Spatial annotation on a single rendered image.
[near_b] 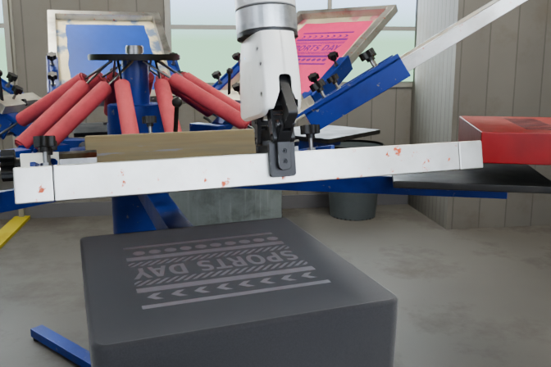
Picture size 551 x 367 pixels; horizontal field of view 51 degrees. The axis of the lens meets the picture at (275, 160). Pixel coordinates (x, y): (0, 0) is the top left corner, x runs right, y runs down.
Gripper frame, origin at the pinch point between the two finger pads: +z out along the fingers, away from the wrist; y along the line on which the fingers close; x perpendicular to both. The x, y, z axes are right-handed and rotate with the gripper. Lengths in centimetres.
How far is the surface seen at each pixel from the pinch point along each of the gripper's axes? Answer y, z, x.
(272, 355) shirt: -10.8, 27.2, 1.6
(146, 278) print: -31.0, 17.7, -12.8
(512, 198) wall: -298, 38, 301
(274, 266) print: -28.9, 18.1, 8.8
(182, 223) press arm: -71, 13, 1
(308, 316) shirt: -9.9, 22.3, 7.0
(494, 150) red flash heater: -65, 0, 88
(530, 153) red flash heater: -61, 2, 97
